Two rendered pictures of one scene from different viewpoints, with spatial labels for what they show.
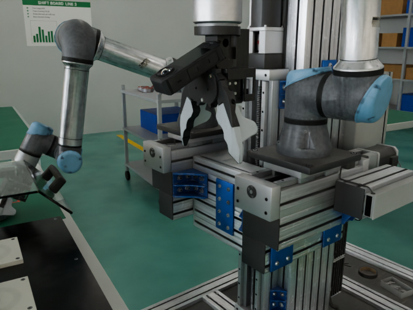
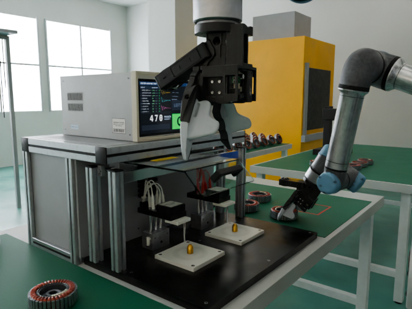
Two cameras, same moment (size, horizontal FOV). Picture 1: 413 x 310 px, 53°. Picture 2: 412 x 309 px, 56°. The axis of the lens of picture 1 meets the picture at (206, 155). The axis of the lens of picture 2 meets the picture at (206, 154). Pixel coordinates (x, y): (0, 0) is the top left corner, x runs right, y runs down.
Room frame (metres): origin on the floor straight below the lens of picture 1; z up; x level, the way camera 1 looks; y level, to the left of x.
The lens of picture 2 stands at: (0.41, -0.57, 1.24)
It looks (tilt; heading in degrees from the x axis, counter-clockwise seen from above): 8 degrees down; 67
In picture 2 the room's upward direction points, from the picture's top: straight up
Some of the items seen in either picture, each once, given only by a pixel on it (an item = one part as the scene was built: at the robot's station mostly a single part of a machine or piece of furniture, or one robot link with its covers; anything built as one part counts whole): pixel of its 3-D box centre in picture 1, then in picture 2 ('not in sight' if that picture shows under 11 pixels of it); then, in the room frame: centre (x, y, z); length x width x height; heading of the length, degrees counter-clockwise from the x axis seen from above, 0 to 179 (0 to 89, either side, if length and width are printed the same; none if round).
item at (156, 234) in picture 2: not in sight; (156, 237); (0.71, 0.59, 0.80); 0.07 x 0.05 x 0.06; 30
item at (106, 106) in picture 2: not in sight; (145, 105); (0.74, 0.81, 1.22); 0.44 x 0.39 x 0.20; 30
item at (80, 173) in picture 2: not in sight; (157, 188); (0.76, 0.74, 0.92); 0.66 x 0.01 x 0.30; 30
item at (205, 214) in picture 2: not in sight; (202, 219); (0.92, 0.71, 0.80); 0.07 x 0.05 x 0.06; 30
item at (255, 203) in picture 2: not in sight; (246, 205); (1.21, 0.89, 0.77); 0.11 x 0.11 x 0.04
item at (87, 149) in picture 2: not in sight; (143, 139); (0.73, 0.80, 1.09); 0.68 x 0.44 x 0.05; 30
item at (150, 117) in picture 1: (171, 136); not in sight; (3.68, 0.33, 0.51); 1.01 x 0.60 x 1.01; 30
